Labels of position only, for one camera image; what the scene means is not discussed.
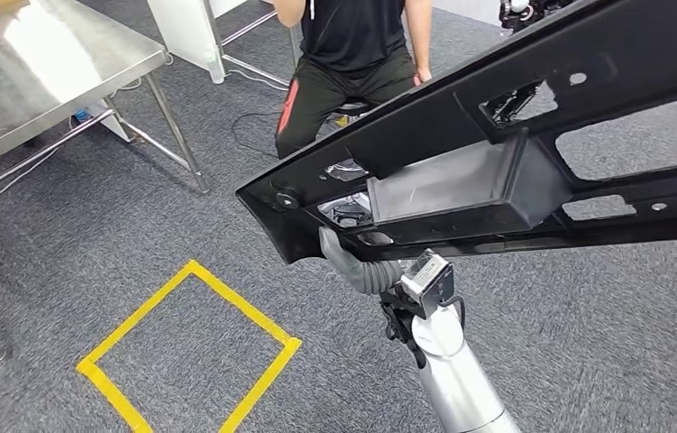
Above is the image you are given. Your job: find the black plastic license plate bracket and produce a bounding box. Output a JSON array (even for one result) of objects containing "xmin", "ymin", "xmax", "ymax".
[{"xmin": 234, "ymin": 0, "xmax": 677, "ymax": 265}]

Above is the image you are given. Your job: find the stainless steel workbench table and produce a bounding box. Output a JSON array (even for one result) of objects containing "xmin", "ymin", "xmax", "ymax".
[{"xmin": 0, "ymin": 0, "xmax": 211, "ymax": 207}]

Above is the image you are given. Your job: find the chrome stool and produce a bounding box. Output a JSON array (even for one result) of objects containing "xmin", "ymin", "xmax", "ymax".
[{"xmin": 332, "ymin": 98, "xmax": 375, "ymax": 118}]

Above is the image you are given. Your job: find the yellow floor tape square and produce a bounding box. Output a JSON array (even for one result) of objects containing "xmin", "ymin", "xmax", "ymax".
[{"xmin": 75, "ymin": 260, "xmax": 304, "ymax": 433}]

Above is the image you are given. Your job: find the person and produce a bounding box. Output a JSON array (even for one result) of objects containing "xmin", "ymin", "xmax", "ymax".
[{"xmin": 272, "ymin": 0, "xmax": 435, "ymax": 160}]

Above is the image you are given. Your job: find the white box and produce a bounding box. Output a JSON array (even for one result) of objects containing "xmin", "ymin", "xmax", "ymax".
[{"xmin": 86, "ymin": 98, "xmax": 136, "ymax": 144}]

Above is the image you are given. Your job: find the black humanoid robot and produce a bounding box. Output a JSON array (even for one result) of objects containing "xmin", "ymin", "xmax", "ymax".
[{"xmin": 480, "ymin": 0, "xmax": 575, "ymax": 125}]

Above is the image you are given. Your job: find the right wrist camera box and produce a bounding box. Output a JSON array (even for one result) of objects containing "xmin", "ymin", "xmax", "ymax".
[{"xmin": 400, "ymin": 249, "xmax": 455, "ymax": 321}]

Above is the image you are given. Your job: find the black floor cable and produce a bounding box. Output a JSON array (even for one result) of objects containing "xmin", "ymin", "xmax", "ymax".
[{"xmin": 230, "ymin": 110, "xmax": 291, "ymax": 161}]

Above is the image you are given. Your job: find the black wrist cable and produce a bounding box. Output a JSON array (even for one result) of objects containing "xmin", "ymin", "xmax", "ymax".
[{"xmin": 380, "ymin": 295, "xmax": 468, "ymax": 369}]

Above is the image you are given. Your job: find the white floor cable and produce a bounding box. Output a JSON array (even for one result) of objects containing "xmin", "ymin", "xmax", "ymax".
[{"xmin": 0, "ymin": 113, "xmax": 82, "ymax": 222}]

